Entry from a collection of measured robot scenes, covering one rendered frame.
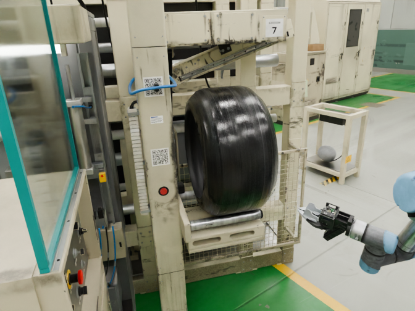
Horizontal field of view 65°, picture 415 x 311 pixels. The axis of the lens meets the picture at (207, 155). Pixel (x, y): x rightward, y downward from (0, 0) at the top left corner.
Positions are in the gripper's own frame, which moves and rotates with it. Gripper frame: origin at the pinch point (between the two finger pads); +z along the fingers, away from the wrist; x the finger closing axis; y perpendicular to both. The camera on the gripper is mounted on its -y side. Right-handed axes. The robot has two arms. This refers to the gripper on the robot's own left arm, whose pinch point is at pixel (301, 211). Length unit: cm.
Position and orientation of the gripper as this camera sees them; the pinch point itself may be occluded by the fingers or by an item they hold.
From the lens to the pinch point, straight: 142.9
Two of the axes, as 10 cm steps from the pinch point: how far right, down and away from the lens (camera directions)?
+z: -8.2, -3.0, 4.9
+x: -5.6, 6.0, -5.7
